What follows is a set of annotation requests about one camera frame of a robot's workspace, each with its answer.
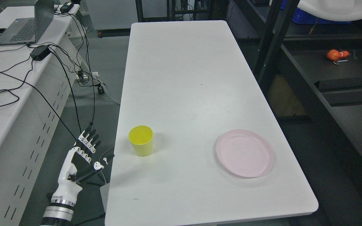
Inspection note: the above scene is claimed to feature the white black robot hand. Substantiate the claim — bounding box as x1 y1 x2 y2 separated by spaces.
51 126 115 207

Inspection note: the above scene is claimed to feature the yellow plastic cup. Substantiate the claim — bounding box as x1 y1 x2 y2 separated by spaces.
128 125 153 156

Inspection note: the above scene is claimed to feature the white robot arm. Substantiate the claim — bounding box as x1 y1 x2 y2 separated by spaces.
40 203 74 226

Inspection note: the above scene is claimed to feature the black metal shelf rack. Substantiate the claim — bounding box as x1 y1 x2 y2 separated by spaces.
236 0 362 225

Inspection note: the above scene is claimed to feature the orange toy on shelf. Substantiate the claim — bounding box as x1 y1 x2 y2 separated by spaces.
326 50 350 61

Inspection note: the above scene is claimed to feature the white side desk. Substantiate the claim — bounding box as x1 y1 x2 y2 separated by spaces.
0 5 89 226

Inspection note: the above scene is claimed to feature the black power adapter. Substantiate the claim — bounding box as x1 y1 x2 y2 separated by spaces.
29 45 51 61

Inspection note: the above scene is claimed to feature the white table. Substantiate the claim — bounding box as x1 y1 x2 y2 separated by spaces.
105 20 319 226

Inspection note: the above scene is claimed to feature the grey laptop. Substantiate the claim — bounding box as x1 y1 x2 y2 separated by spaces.
0 0 54 46

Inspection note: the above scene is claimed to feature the pink plastic plate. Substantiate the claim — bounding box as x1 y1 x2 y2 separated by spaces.
216 130 274 178

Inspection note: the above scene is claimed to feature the blue plastic crate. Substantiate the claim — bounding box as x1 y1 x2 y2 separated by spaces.
293 7 352 24

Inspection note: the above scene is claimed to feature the white cloth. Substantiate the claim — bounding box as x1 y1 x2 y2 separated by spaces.
297 0 362 21

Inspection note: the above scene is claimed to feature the black cable loop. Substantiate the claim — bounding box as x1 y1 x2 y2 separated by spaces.
0 63 34 109

